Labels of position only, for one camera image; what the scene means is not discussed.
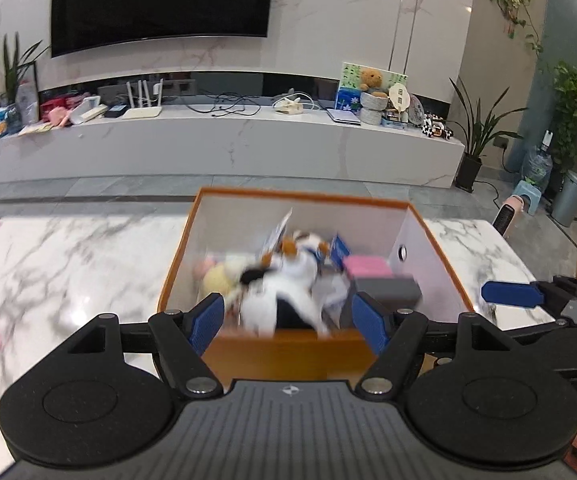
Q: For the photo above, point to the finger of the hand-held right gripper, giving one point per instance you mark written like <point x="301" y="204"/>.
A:
<point x="538" y="332"/>
<point x="506" y="293"/>

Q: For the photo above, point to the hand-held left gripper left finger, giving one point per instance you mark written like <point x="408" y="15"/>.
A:
<point x="207" y="320"/>

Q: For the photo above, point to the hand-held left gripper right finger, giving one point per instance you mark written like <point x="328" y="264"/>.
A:
<point x="368" y="322"/>

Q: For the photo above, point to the small grey box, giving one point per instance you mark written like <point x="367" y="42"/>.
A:
<point x="386" y="291"/>

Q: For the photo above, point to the pink box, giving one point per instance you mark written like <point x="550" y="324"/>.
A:
<point x="367" y="266"/>

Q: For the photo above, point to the orange storage box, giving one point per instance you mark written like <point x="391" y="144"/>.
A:
<point x="268" y="360"/>

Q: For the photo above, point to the white black plush toy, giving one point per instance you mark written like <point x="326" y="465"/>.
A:
<point x="278" y="300"/>

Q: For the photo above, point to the red panda plush sailor outfit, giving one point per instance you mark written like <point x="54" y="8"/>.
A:
<point x="298" y="255"/>

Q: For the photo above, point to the yellow pink plush toy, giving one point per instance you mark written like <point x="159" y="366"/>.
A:
<point x="216" y="277"/>

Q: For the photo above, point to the black pink handheld device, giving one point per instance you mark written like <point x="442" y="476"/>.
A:
<point x="506" y="217"/>

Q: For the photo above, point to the small blue packet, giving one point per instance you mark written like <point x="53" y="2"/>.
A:
<point x="339" y="249"/>

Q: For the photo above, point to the small blue stool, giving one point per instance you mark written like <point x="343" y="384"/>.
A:
<point x="528" y="197"/>

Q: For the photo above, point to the grey trash can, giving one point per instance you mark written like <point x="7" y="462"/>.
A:
<point x="570" y="200"/>

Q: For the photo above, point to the blue water bottle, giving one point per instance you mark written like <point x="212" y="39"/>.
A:
<point x="537" y="167"/>

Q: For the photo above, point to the long-leaved potted plant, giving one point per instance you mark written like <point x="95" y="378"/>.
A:
<point x="476" y="130"/>

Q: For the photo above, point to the black white cow toy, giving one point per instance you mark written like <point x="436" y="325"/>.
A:
<point x="437" y="129"/>

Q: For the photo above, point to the grey tablet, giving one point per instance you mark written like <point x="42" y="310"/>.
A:
<point x="343" y="116"/>

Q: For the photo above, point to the grey stacked rolls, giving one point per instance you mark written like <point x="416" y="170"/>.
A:
<point x="373" y="107"/>

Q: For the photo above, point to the white router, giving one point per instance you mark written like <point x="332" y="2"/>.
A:
<point x="141" y="110"/>

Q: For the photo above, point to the round paper fan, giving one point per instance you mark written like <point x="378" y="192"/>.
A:
<point x="398" y="97"/>

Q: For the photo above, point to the small black box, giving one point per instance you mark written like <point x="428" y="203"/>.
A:
<point x="116" y="111"/>

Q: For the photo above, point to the white power strip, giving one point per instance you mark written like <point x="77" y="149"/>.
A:
<point x="291" y="105"/>

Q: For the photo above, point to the flat white box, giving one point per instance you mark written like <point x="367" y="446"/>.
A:
<point x="87" y="111"/>

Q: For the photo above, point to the brown teddy bear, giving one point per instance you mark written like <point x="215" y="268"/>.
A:
<point x="372" y="81"/>

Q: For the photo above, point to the green printed card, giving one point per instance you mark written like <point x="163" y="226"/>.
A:
<point x="351" y="75"/>

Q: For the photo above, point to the pink soft toy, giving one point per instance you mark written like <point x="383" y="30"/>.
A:
<point x="58" y="112"/>

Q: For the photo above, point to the hanging vine plant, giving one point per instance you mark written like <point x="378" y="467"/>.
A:
<point x="513" y="10"/>

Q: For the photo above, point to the slender potted plant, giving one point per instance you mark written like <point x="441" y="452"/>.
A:
<point x="16" y="70"/>

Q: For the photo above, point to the black television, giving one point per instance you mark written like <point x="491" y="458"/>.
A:
<point x="158" y="0"/>

